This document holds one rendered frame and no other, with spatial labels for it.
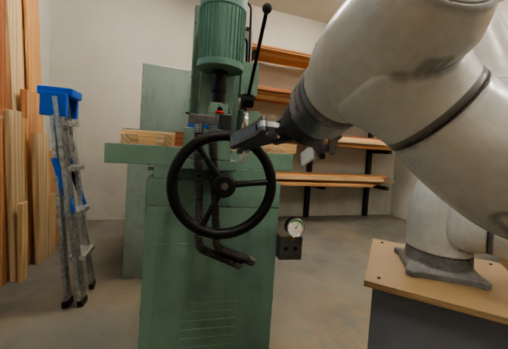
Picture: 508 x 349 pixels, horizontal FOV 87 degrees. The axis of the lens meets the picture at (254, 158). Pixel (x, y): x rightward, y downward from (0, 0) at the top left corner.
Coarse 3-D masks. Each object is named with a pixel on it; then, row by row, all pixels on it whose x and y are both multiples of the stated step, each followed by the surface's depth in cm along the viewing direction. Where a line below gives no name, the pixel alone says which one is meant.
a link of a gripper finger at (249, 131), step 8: (256, 120) 42; (248, 128) 44; (256, 128) 42; (264, 128) 40; (232, 136) 47; (240, 136) 45; (248, 136) 43; (256, 136) 42; (232, 144) 46; (240, 144) 46
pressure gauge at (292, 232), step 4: (288, 220) 89; (292, 220) 88; (296, 220) 88; (300, 220) 88; (284, 224) 90; (288, 224) 88; (292, 224) 88; (296, 224) 89; (300, 224) 89; (304, 224) 89; (288, 228) 88; (292, 228) 88; (296, 228) 89; (300, 228) 89; (304, 228) 89; (288, 232) 88; (292, 232) 88; (296, 232) 89; (300, 232) 89; (292, 236) 91; (296, 236) 88
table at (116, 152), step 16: (112, 144) 81; (128, 144) 82; (144, 144) 87; (112, 160) 81; (128, 160) 82; (144, 160) 83; (160, 160) 84; (192, 160) 77; (256, 160) 91; (272, 160) 92; (288, 160) 93
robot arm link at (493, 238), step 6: (492, 234) 60; (492, 240) 60; (498, 240) 59; (504, 240) 59; (492, 246) 61; (498, 246) 60; (504, 246) 59; (492, 252) 62; (498, 252) 61; (504, 252) 60; (504, 258) 62
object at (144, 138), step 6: (126, 132) 96; (132, 132) 96; (138, 138) 97; (144, 138) 97; (150, 138) 98; (174, 138) 99; (174, 144) 99; (270, 144) 108; (282, 144) 109; (288, 144) 109; (294, 144) 110; (288, 150) 109; (294, 150) 110
